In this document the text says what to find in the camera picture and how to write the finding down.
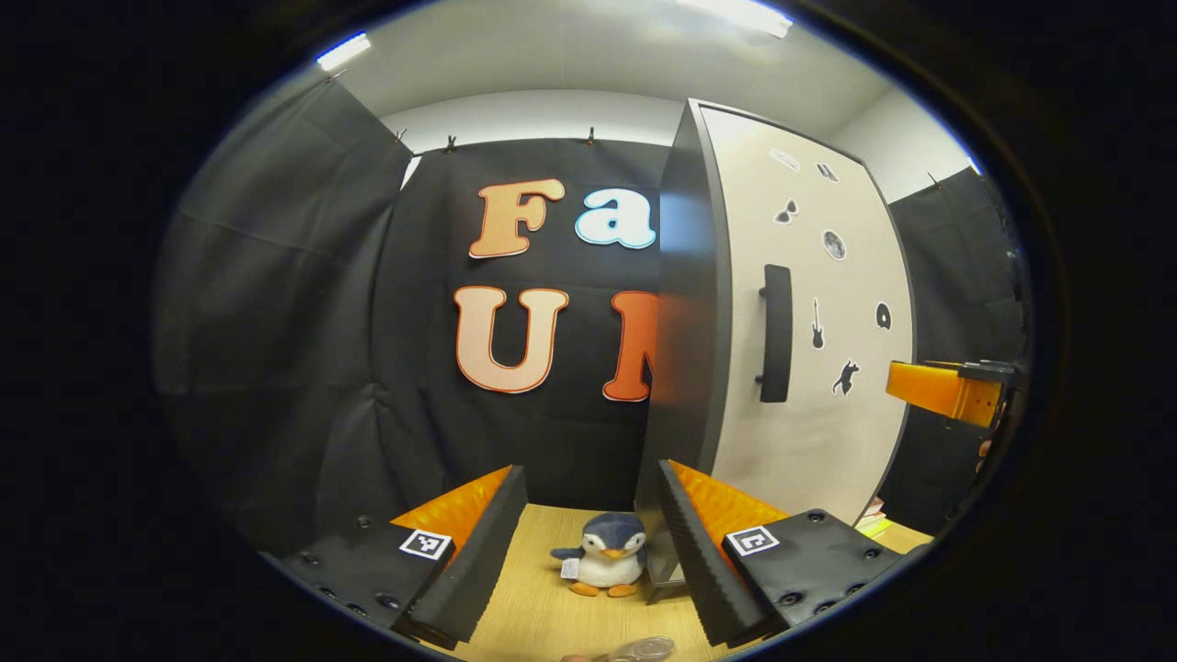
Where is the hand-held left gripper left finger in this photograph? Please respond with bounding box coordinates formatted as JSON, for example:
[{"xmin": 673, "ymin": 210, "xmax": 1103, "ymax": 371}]
[{"xmin": 262, "ymin": 464, "xmax": 531, "ymax": 650}]

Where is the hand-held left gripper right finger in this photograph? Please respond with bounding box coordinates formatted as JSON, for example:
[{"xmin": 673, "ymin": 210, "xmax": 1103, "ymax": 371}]
[{"xmin": 657, "ymin": 459, "xmax": 930, "ymax": 649}]

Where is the clear plastic bottle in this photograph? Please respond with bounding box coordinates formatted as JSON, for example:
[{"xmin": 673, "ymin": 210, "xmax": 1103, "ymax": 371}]
[{"xmin": 593, "ymin": 636, "xmax": 678, "ymax": 662}]

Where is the light grey cabinet door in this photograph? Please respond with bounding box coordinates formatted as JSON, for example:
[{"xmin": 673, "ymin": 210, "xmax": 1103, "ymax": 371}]
[{"xmin": 697, "ymin": 103, "xmax": 917, "ymax": 527}]

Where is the black door handle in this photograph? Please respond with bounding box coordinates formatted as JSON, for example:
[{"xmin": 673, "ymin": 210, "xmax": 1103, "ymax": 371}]
[{"xmin": 756, "ymin": 264, "xmax": 794, "ymax": 405}]

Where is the dark grey cabinet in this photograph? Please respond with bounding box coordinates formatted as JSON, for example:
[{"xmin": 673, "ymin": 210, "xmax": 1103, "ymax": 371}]
[{"xmin": 634, "ymin": 97, "xmax": 738, "ymax": 604}]

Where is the blue penguin plush toy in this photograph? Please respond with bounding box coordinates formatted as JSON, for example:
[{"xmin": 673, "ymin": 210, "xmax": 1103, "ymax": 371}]
[{"xmin": 550, "ymin": 512, "xmax": 650, "ymax": 599}]

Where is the black backdrop cloth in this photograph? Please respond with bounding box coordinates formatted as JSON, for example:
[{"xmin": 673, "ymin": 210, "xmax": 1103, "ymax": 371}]
[{"xmin": 156, "ymin": 78, "xmax": 1033, "ymax": 553}]

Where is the ceiling light panel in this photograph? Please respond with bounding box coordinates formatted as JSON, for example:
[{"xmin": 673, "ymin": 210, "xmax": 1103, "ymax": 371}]
[
  {"xmin": 679, "ymin": 0, "xmax": 794, "ymax": 40},
  {"xmin": 316, "ymin": 32, "xmax": 372, "ymax": 73}
]

